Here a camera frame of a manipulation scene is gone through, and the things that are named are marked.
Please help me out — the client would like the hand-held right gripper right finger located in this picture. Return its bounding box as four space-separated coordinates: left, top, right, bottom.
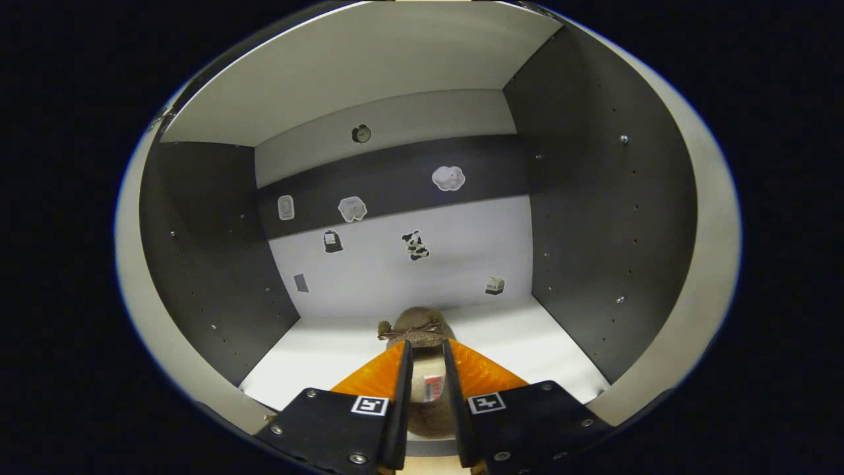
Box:
442 338 614 472

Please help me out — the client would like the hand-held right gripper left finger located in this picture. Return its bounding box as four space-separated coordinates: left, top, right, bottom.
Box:
254 340 414 472

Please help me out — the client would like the brown fuzzy shoe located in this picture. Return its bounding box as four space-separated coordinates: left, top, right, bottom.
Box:
377 306 464 439

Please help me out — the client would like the white shoe cabinet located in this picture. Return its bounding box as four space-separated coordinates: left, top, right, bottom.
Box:
138 0 700 459

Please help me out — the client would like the white cabinet shelf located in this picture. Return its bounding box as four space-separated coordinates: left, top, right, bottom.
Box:
158 0 566 147

